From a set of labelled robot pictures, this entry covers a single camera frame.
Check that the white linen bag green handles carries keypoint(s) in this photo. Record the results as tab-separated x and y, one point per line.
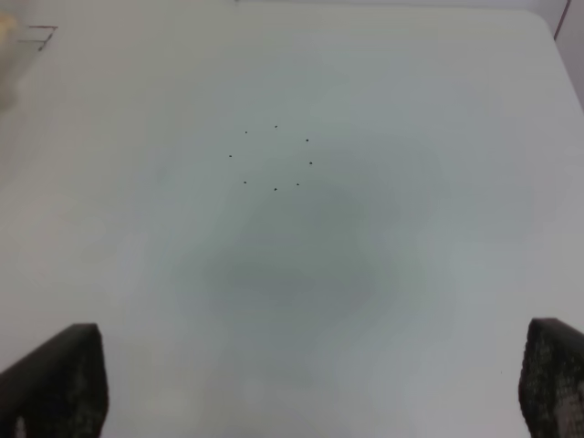
11	51

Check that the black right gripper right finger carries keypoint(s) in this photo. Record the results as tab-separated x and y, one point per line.
550	388

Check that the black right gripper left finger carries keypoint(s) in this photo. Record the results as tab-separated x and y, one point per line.
59	389

